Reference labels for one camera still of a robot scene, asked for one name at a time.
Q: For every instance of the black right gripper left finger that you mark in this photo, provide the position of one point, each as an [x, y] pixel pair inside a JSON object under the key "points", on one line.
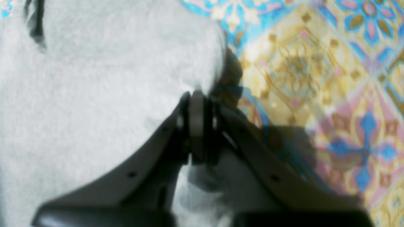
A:
{"points": [[137, 193]]}

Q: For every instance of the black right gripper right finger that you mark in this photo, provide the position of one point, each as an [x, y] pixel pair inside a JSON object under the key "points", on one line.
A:
{"points": [[261, 191]]}

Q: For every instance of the grey T-shirt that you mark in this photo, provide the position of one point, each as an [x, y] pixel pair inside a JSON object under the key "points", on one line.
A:
{"points": [[85, 82]]}

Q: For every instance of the patterned tablecloth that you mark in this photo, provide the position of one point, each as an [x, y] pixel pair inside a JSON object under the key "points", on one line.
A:
{"points": [[323, 88]]}

